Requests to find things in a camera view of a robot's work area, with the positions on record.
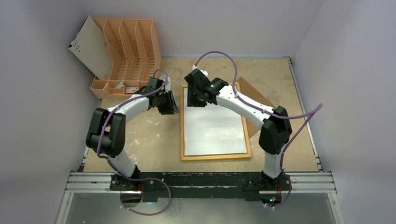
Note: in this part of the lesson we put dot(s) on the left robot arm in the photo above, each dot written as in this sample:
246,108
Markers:
107,130

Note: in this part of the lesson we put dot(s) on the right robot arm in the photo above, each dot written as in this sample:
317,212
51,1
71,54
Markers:
275,129

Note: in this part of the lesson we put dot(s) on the yellow wooden picture frame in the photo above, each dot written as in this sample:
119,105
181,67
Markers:
213,158

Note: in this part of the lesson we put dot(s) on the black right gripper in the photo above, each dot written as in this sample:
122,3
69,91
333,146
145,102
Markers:
194,96

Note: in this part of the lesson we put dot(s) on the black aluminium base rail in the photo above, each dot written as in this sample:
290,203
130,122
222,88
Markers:
250,186

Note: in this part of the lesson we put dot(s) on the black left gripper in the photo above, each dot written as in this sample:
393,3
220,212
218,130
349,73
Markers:
170,105

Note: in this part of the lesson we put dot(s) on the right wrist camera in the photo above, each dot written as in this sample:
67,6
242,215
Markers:
194,67

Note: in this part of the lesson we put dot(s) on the red white small box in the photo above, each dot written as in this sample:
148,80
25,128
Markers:
131,90

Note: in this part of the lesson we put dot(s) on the orange plastic desk organizer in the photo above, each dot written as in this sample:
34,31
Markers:
135,52

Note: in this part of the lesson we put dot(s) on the brown frame backing board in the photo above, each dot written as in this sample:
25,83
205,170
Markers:
248,90

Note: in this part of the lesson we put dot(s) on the white perforated paper sheet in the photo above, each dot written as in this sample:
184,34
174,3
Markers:
90,47

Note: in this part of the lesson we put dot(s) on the green white pen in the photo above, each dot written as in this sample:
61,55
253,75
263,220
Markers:
120,85

